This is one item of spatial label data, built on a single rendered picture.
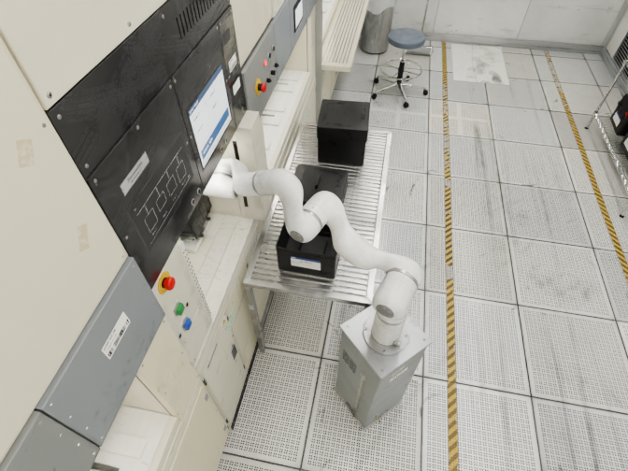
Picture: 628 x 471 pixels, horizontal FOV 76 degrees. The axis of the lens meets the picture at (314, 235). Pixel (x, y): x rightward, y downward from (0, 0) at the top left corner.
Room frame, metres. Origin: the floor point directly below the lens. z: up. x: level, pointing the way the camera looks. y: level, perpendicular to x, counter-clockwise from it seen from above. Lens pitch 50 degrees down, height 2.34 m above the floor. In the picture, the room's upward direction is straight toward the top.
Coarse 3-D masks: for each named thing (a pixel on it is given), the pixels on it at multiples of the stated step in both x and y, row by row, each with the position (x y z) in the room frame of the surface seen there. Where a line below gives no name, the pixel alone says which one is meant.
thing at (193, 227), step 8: (200, 200) 1.27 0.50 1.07; (208, 200) 1.33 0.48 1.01; (200, 208) 1.24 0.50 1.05; (208, 208) 1.30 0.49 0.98; (192, 216) 1.16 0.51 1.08; (200, 216) 1.22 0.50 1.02; (192, 224) 1.14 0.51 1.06; (200, 224) 1.19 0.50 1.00; (184, 232) 1.13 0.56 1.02; (192, 232) 1.13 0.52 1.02; (200, 232) 1.17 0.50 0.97
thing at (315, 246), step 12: (324, 228) 1.34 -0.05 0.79; (288, 240) 1.28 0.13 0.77; (312, 240) 1.28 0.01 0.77; (324, 240) 1.28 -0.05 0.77; (288, 252) 1.10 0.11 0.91; (300, 252) 1.09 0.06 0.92; (312, 252) 1.08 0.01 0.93; (324, 252) 1.18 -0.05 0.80; (336, 252) 1.08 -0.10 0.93; (288, 264) 1.10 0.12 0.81; (300, 264) 1.09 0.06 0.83; (312, 264) 1.08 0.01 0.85; (324, 264) 1.07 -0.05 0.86; (336, 264) 1.09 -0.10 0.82; (324, 276) 1.07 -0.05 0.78
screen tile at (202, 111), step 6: (198, 108) 1.08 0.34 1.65; (204, 108) 1.11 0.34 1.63; (198, 114) 1.07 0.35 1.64; (204, 114) 1.10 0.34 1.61; (210, 114) 1.14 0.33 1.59; (198, 120) 1.06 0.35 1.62; (210, 120) 1.13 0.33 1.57; (204, 126) 1.08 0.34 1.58; (210, 126) 1.12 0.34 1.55; (204, 132) 1.08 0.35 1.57; (198, 138) 1.03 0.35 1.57; (204, 138) 1.07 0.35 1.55
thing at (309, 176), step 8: (296, 168) 1.72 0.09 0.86; (304, 168) 1.72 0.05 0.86; (312, 168) 1.72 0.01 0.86; (320, 168) 1.72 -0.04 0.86; (328, 168) 1.72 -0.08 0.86; (296, 176) 1.66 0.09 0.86; (304, 176) 1.66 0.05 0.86; (312, 176) 1.66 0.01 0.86; (320, 176) 1.63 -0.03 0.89; (328, 176) 1.66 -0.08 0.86; (336, 176) 1.66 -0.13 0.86; (344, 176) 1.66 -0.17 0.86; (304, 184) 1.59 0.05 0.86; (312, 184) 1.59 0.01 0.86; (320, 184) 1.59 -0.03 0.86; (328, 184) 1.59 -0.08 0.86; (336, 184) 1.59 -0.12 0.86; (344, 184) 1.59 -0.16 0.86; (304, 192) 1.54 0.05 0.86; (312, 192) 1.54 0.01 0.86; (336, 192) 1.54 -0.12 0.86; (344, 192) 1.59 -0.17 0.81; (304, 200) 1.48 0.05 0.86
